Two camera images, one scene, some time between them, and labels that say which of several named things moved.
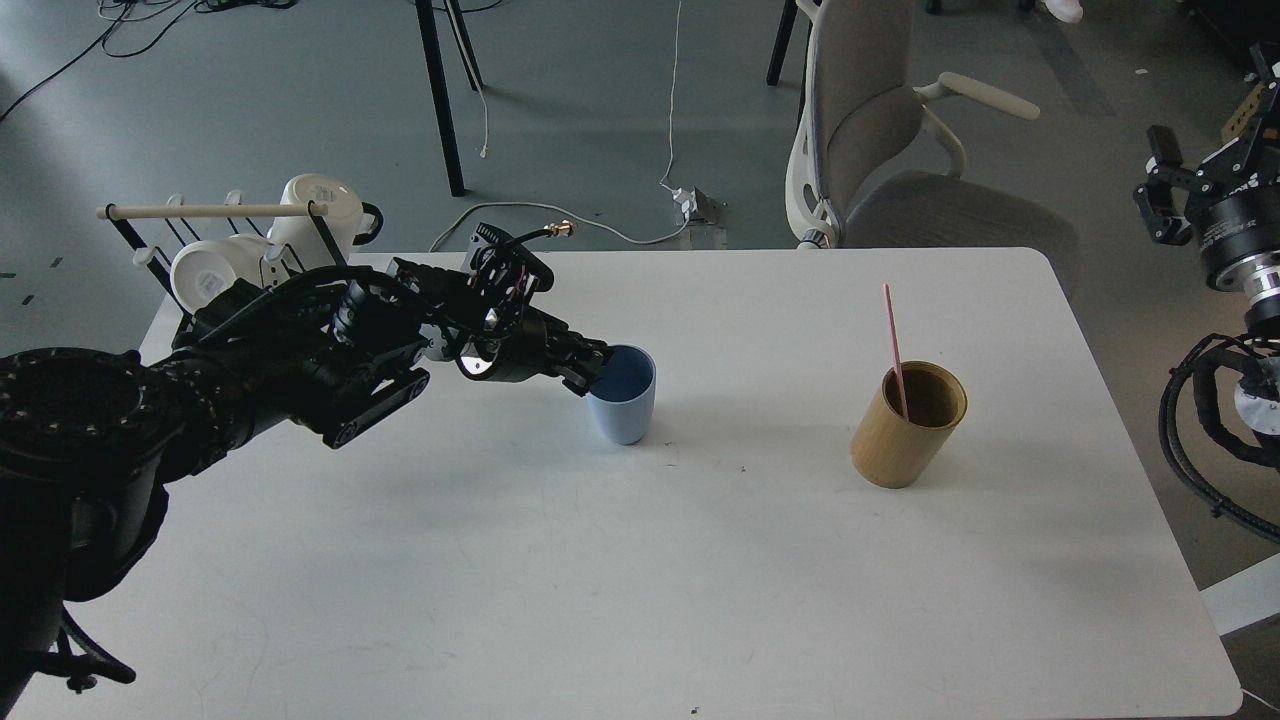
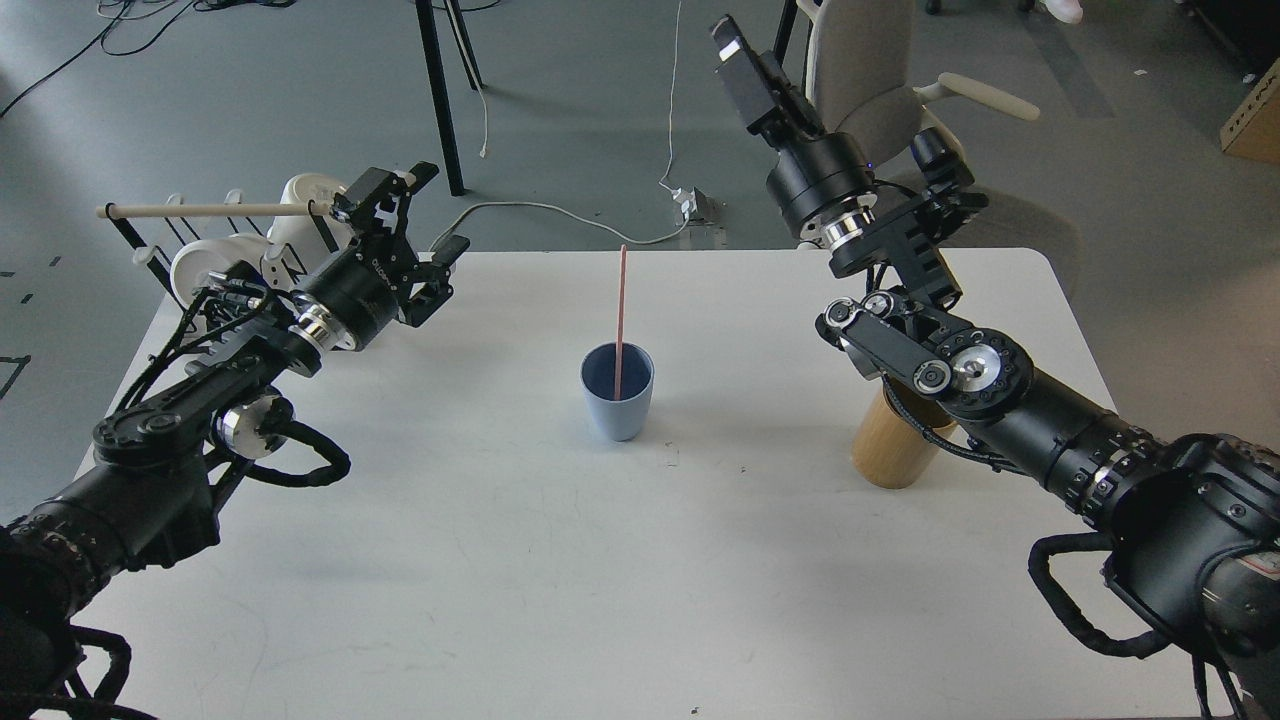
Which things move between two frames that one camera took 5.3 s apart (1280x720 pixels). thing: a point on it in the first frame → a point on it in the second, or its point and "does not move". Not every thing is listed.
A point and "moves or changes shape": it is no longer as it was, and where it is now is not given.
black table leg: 427,25 does not move
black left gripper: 517,344 → 352,299
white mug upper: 305,245 does not move
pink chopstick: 904,410 moves or changes shape
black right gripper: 1240,232 → 824,182
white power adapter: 687,199 does not move
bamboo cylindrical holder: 889,452 does not move
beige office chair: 878,165 does not move
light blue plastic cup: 620,400 does not move
